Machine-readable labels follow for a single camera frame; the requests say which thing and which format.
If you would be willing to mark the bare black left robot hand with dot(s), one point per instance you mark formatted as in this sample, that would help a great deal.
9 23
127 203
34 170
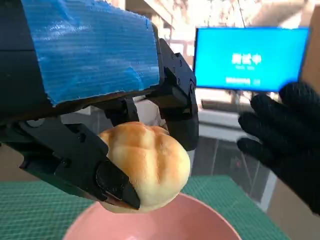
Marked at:
87 57

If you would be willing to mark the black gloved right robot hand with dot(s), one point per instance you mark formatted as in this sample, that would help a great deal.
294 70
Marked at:
292 140

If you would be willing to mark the round toy bread bun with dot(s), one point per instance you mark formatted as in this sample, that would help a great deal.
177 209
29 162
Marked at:
150 155

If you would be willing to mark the pink bowl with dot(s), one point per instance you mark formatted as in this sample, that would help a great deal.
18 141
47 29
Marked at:
155 225

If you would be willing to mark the blue screen monitor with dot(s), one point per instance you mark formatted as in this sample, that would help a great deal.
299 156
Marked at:
250 45

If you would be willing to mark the green cutting mat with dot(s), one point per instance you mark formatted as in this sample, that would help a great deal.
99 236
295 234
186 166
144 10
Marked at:
37 207

